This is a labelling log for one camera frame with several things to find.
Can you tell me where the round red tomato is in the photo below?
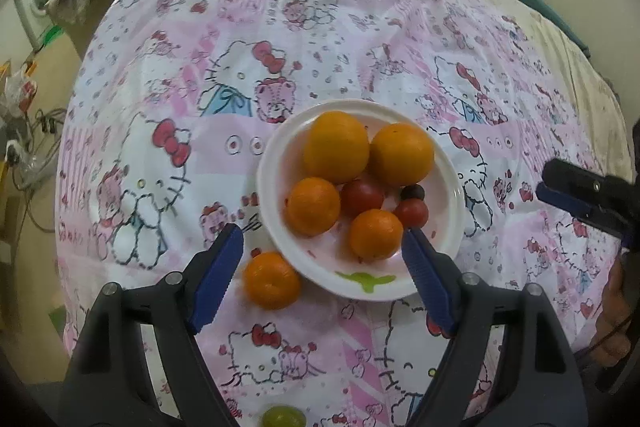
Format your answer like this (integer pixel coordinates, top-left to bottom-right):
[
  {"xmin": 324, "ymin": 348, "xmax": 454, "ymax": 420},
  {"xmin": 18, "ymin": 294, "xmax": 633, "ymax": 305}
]
[{"xmin": 341, "ymin": 179, "xmax": 385, "ymax": 218}]

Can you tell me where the large orange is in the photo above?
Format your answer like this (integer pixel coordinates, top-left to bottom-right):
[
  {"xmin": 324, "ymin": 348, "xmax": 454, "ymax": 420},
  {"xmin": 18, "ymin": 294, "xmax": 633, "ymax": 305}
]
[{"xmin": 303, "ymin": 110, "xmax": 370, "ymax": 184}]

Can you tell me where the pink strawberry plate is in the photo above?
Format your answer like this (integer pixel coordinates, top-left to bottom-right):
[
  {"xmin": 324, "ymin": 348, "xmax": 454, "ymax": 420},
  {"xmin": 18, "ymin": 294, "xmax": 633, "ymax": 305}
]
[{"xmin": 256, "ymin": 100, "xmax": 466, "ymax": 303}]

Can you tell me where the pink cartoon print bedsheet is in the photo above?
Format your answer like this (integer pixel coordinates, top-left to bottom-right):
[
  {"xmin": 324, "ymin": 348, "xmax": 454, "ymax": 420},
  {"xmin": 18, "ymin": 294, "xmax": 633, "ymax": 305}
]
[{"xmin": 55, "ymin": 0, "xmax": 634, "ymax": 426}]

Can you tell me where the small orange mandarin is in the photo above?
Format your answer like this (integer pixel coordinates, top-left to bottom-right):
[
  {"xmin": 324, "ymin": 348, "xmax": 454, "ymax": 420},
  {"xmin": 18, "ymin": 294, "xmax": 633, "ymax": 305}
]
[{"xmin": 284, "ymin": 176, "xmax": 341, "ymax": 237}]

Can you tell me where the medium orange mandarin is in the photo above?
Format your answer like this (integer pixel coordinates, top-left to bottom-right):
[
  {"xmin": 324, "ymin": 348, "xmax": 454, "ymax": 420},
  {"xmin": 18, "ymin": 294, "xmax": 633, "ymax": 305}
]
[{"xmin": 369, "ymin": 122, "xmax": 435, "ymax": 187}]

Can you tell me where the dark grape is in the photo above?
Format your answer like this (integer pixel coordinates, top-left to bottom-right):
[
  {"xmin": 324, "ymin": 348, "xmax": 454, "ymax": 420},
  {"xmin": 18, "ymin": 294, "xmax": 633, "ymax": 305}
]
[{"xmin": 400, "ymin": 184, "xmax": 425, "ymax": 200}]

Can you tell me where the oval red tomato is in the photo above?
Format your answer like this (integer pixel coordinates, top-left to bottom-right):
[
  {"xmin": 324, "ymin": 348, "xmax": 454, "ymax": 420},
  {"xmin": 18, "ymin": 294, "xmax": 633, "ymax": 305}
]
[{"xmin": 394, "ymin": 198, "xmax": 430, "ymax": 229}]

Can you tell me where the green grape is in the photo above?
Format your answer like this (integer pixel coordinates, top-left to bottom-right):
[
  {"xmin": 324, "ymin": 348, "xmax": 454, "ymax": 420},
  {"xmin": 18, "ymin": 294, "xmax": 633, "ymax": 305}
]
[{"xmin": 260, "ymin": 405, "xmax": 307, "ymax": 427}]

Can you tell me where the person's hand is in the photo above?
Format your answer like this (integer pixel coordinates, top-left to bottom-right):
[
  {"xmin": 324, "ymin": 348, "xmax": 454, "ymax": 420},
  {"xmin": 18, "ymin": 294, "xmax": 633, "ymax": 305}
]
[{"xmin": 591, "ymin": 257, "xmax": 631, "ymax": 367}]

